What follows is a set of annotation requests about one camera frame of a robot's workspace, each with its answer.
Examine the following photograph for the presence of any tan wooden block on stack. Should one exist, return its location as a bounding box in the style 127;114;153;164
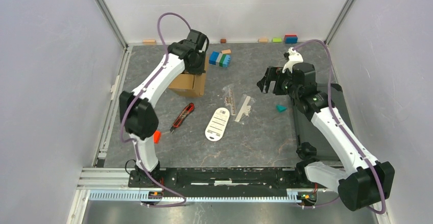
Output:
221;49;232;55

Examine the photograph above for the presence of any white oval label card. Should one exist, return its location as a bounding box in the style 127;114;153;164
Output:
205;108;230;142

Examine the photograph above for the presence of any clear bag with white part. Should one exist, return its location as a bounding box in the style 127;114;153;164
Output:
234;94;256;124

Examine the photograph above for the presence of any tan block at wall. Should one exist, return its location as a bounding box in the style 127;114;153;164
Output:
258;38;269;43
142;39;157;45

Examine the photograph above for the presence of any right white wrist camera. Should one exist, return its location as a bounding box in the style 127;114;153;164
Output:
282;47;303;73

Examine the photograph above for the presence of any tan block at wall right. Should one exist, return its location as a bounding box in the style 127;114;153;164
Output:
258;38;269;43

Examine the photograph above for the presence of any clear bag with tan strip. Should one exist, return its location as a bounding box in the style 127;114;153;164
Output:
223;84;236;115

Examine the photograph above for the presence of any teal triangular block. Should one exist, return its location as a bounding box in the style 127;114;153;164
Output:
276;105;287;113

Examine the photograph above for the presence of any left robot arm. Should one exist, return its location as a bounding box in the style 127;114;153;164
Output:
119;30;209;187

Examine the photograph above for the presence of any blue green block stack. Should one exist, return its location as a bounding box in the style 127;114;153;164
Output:
209;52;231;68

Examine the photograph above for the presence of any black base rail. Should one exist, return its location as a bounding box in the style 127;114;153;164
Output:
128;167;320;198

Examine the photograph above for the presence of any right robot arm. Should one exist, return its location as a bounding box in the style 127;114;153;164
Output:
257;63;395;214

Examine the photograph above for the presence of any white toothed cable duct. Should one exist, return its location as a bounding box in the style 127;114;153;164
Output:
88;190;301;204

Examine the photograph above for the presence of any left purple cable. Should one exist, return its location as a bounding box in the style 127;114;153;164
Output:
119;12;192;208

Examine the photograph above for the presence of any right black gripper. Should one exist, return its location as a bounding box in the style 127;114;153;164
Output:
257;65;301;98

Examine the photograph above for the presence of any brown cardboard express box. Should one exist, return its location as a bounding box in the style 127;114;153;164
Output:
168;57;209;98

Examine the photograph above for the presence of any red blue block at wall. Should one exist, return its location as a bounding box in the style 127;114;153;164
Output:
284;34;298;44

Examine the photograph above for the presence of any small red block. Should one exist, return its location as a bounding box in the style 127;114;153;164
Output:
153;131;161;144

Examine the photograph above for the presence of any tan block at wall left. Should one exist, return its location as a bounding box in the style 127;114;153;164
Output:
142;39;157;45

